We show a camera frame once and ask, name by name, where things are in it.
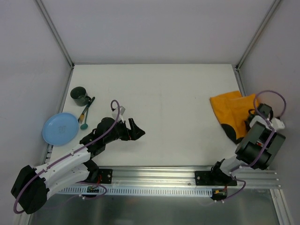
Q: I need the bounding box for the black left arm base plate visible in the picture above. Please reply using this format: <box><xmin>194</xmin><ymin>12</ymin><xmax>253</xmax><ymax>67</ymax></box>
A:
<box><xmin>84</xmin><ymin>168</ymin><xmax>113</xmax><ymax>184</ymax></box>

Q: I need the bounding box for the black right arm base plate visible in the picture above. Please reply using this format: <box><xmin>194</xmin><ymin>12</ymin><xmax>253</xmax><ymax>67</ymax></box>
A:
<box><xmin>194</xmin><ymin>171</ymin><xmax>237</xmax><ymax>187</ymax></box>

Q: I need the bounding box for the light blue plate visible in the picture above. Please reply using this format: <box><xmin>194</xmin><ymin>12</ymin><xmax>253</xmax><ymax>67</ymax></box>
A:
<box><xmin>42</xmin><ymin>112</ymin><xmax>79</xmax><ymax>146</ymax></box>

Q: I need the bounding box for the left aluminium frame post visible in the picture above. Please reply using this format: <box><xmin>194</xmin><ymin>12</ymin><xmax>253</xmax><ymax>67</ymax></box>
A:
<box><xmin>34</xmin><ymin>0</ymin><xmax>75</xmax><ymax>69</ymax></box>

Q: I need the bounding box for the dark green mug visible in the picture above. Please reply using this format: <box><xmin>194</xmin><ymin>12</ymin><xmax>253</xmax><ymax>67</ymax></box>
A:
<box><xmin>70</xmin><ymin>86</ymin><xmax>91</xmax><ymax>106</ymax></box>

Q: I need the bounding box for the gold fork green handle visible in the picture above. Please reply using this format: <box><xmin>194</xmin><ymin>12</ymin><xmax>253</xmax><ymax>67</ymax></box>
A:
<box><xmin>77</xmin><ymin>97</ymin><xmax>96</xmax><ymax>124</ymax></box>

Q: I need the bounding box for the white slotted cable duct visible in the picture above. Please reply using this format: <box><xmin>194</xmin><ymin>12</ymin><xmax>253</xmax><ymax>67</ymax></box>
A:
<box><xmin>59</xmin><ymin>185</ymin><xmax>213</xmax><ymax>197</ymax></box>

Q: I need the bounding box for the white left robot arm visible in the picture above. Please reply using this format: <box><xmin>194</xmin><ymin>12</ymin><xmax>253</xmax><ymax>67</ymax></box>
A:
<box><xmin>11</xmin><ymin>117</ymin><xmax>145</xmax><ymax>214</ymax></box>

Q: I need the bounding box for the aluminium frame post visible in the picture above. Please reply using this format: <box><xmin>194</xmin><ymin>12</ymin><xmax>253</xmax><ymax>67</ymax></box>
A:
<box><xmin>34</xmin><ymin>0</ymin><xmax>75</xmax><ymax>69</ymax></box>
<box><xmin>235</xmin><ymin>0</ymin><xmax>282</xmax><ymax>71</ymax></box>

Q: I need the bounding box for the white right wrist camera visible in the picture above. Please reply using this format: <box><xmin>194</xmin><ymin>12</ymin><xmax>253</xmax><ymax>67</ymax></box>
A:
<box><xmin>249</xmin><ymin>115</ymin><xmax>285</xmax><ymax>131</ymax></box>

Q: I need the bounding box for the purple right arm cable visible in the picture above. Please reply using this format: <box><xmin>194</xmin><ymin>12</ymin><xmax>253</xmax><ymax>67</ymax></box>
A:
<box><xmin>196</xmin><ymin>90</ymin><xmax>288</xmax><ymax>207</ymax></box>

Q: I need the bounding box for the aluminium front rail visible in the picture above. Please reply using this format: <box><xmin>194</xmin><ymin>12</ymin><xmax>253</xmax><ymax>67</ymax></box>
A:
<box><xmin>42</xmin><ymin>165</ymin><xmax>281</xmax><ymax>189</ymax></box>

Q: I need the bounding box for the orange cartoon cloth placemat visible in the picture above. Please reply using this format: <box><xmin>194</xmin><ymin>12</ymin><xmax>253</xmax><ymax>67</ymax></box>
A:
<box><xmin>210</xmin><ymin>90</ymin><xmax>258</xmax><ymax>144</ymax></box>

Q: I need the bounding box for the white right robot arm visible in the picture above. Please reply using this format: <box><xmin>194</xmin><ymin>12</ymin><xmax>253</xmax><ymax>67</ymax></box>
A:
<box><xmin>210</xmin><ymin>103</ymin><xmax>286</xmax><ymax>186</ymax></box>

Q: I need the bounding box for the teal plastic spoon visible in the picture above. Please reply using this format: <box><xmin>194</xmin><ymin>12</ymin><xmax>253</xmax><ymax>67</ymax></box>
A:
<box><xmin>80</xmin><ymin>109</ymin><xmax>89</xmax><ymax>130</ymax></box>

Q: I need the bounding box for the right aluminium frame post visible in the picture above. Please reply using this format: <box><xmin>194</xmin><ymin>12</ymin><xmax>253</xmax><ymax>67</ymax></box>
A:
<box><xmin>235</xmin><ymin>0</ymin><xmax>282</xmax><ymax>71</ymax></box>

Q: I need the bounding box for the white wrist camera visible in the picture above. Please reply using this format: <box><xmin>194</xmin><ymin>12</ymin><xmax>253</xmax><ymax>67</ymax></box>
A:
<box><xmin>249</xmin><ymin>115</ymin><xmax>285</xmax><ymax>131</ymax></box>
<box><xmin>112</xmin><ymin>106</ymin><xmax>126</xmax><ymax>122</ymax></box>

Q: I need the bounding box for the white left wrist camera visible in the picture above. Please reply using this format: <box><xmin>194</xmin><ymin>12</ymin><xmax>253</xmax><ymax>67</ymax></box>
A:
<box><xmin>112</xmin><ymin>106</ymin><xmax>126</xmax><ymax>122</ymax></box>

